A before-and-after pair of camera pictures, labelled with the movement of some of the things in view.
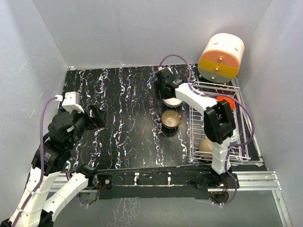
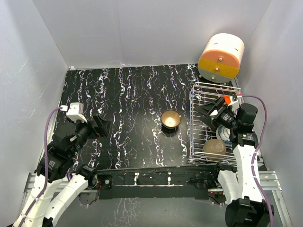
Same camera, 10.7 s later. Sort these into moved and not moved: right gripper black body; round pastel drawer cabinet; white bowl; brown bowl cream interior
Moved: right gripper black body; white bowl
Not moved: round pastel drawer cabinet; brown bowl cream interior
